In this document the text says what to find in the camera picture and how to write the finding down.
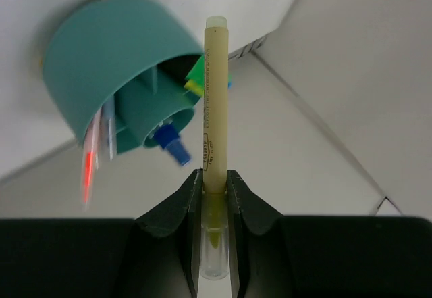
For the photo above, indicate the orange pink slim pen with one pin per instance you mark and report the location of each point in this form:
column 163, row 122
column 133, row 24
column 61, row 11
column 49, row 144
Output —
column 90, row 151

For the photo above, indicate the yellow slim pen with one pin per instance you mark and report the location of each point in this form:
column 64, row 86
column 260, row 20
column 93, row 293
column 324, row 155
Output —
column 214, row 224

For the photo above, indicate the green cap black highlighter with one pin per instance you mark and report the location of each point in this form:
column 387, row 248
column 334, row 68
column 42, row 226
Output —
column 197, row 73

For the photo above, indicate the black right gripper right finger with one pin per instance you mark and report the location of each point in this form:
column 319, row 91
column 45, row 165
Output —
column 274, row 255

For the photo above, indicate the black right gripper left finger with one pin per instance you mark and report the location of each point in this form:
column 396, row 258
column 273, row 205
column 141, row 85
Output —
column 155, row 255

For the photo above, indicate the blue slim pen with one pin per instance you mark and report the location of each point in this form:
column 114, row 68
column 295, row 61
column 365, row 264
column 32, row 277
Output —
column 109, row 141

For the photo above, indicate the blue cap correction pen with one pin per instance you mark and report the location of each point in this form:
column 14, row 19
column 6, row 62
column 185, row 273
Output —
column 167, row 137

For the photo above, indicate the teal round pen holder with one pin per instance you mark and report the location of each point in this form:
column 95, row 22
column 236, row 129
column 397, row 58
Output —
column 134, row 51

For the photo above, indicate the yellow cap black highlighter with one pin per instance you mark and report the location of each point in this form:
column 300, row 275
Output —
column 195, row 87

